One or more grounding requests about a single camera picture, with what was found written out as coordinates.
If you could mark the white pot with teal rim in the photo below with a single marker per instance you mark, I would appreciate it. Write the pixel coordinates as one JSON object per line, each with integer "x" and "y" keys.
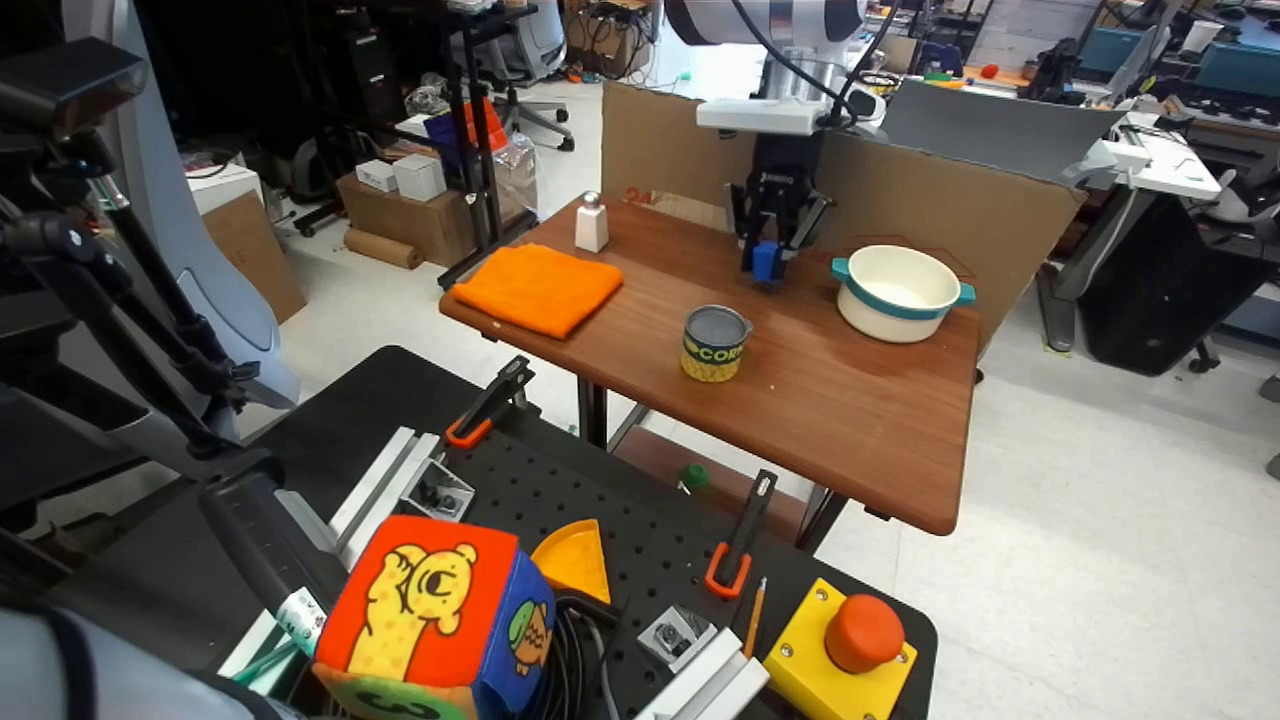
{"x": 898, "y": 295}

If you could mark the black perforated board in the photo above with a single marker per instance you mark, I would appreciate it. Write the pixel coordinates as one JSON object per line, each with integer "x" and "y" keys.
{"x": 169, "y": 588}

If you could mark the yellow labelled tin can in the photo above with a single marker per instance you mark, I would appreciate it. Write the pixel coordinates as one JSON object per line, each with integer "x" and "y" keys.
{"x": 712, "y": 342}

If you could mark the silver aluminium rail left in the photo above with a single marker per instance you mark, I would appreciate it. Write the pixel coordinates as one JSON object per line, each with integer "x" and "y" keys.
{"x": 377, "y": 489}

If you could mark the pencil on black board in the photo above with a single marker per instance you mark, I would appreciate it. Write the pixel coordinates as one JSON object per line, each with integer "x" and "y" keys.
{"x": 752, "y": 616}

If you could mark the black orange clamp right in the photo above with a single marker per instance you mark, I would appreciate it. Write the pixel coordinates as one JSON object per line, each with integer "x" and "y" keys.
{"x": 731, "y": 561}

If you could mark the colourful plush bear cube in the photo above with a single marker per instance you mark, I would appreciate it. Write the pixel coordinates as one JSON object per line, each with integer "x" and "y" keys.
{"x": 437, "y": 620}

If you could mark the cardboard box on floor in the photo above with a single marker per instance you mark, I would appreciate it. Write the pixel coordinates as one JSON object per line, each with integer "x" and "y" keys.
{"x": 433, "y": 230}

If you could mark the brown cardboard backboard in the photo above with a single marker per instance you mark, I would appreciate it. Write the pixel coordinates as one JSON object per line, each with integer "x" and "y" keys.
{"x": 986, "y": 222}

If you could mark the yellow box red stop button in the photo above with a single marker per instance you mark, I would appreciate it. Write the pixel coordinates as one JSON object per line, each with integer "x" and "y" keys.
{"x": 841, "y": 659}

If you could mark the black orange clamp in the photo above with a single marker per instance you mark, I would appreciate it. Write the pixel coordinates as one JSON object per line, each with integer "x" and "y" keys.
{"x": 505, "y": 389}
{"x": 731, "y": 561}

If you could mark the black orange clamp left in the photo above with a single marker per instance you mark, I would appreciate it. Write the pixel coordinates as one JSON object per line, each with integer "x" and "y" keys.
{"x": 505, "y": 389}

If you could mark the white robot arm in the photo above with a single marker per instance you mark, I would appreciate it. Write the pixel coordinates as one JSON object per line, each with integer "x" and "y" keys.
{"x": 799, "y": 103}

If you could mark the folded orange cloth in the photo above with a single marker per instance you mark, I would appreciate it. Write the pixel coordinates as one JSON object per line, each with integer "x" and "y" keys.
{"x": 541, "y": 289}

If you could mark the silver aluminium rail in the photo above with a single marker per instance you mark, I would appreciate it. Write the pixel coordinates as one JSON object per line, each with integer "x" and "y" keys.
{"x": 377, "y": 489}
{"x": 712, "y": 687}

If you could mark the small white bottle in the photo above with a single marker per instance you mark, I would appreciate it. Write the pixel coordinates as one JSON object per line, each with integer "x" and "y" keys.
{"x": 590, "y": 222}

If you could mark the silver aluminium rail right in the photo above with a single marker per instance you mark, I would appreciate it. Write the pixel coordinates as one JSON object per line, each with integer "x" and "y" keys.
{"x": 712, "y": 687}

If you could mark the yellow wedge piece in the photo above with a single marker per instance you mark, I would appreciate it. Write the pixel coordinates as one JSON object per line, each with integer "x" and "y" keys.
{"x": 575, "y": 561}

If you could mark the black camera tripod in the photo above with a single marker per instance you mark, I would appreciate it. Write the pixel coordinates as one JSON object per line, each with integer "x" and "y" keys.
{"x": 127, "y": 353}

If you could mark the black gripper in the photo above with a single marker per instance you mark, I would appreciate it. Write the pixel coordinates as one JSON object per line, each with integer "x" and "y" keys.
{"x": 776, "y": 184}

